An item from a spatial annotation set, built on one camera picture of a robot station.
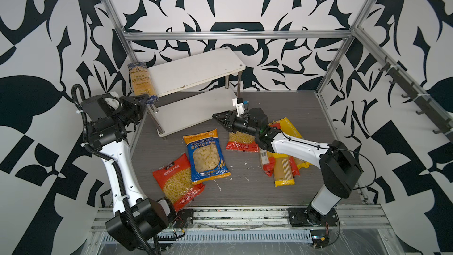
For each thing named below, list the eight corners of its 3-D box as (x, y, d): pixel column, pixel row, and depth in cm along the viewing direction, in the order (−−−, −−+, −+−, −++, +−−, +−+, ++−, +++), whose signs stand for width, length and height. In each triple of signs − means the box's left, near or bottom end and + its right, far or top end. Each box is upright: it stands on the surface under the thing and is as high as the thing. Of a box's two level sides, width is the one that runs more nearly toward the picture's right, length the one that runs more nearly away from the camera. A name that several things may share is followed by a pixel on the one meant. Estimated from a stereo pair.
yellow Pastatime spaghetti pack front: (275, 186, 84) (277, 183, 80) (270, 157, 94) (272, 153, 90) (292, 186, 84) (295, 183, 80) (286, 157, 94) (288, 153, 90)
